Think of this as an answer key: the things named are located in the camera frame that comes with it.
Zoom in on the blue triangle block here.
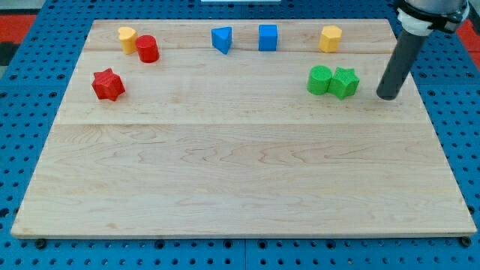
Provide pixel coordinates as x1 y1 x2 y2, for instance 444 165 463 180
211 26 233 55

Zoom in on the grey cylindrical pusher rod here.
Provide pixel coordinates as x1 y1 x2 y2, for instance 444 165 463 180
376 30 427 101

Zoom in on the green cylinder block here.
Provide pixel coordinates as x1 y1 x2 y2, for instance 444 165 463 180
307 65 332 95

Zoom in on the green star block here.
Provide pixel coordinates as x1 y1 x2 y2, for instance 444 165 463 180
328 67 360 100

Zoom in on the red cylinder block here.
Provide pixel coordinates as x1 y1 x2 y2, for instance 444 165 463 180
135 34 160 63

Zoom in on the red star block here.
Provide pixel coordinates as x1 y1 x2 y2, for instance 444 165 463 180
91 68 125 101

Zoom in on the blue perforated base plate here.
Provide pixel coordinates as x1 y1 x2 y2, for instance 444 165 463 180
1 0 479 269

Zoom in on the wooden board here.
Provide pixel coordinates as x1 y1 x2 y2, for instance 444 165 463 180
11 19 477 239

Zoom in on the blue cube block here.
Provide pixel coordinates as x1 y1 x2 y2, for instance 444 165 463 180
258 25 278 51

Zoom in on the yellow heart block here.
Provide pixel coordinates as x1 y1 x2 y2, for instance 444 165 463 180
118 26 138 55

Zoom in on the yellow hexagon block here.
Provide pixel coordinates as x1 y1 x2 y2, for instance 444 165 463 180
319 25 343 53

